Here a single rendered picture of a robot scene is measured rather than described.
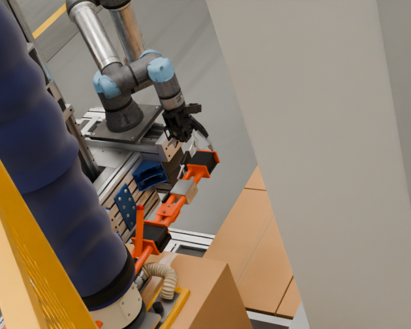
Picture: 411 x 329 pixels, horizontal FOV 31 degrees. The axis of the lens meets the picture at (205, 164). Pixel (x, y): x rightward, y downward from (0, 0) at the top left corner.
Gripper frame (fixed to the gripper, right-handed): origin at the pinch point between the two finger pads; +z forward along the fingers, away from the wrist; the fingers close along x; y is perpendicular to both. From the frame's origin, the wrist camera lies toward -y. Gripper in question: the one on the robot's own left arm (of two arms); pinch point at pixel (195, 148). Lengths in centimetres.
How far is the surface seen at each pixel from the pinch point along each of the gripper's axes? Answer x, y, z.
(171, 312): 14, 52, 18
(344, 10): 109, 105, -112
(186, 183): 1.2, 11.5, 4.9
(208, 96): -124, -176, 114
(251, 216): -9, -28, 60
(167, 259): -0.2, 32.1, 19.7
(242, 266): -1, -2, 60
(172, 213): 3.3, 25.1, 5.1
